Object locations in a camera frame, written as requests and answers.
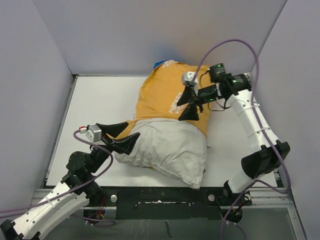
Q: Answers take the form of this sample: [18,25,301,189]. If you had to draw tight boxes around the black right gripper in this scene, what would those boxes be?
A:
[176,85,223,120]

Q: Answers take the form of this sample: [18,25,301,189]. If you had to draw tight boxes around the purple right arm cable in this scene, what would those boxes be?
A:
[189,38,292,240]

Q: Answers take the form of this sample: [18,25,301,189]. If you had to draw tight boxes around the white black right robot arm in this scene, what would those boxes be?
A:
[177,63,290,205]

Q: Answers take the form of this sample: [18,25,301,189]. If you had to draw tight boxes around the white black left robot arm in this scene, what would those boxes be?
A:
[0,122,140,240]

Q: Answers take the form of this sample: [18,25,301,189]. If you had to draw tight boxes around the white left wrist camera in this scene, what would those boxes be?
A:
[79,124,102,143]

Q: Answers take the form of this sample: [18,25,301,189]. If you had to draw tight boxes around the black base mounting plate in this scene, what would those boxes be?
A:
[80,186,252,225]

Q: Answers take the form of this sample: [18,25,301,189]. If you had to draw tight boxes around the blue yellow Mickey pillowcase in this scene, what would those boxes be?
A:
[109,59,212,141]

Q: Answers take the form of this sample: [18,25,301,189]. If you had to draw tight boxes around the white pillow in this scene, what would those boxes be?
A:
[115,118,207,189]

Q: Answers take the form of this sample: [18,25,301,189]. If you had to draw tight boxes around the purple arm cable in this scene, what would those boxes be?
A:
[189,38,292,240]
[0,129,116,228]

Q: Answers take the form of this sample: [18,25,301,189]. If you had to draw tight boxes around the aluminium frame rail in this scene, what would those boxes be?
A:
[19,188,307,240]

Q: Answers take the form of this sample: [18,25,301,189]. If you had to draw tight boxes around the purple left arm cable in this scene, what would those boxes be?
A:
[0,129,116,228]

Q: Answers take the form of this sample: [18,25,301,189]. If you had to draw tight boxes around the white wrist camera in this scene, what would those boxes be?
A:
[79,124,102,143]
[181,71,198,87]

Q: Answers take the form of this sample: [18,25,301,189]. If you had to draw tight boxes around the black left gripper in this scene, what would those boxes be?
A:
[90,122,141,172]

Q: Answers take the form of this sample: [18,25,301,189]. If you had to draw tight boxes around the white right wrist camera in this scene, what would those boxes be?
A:
[181,71,198,87]

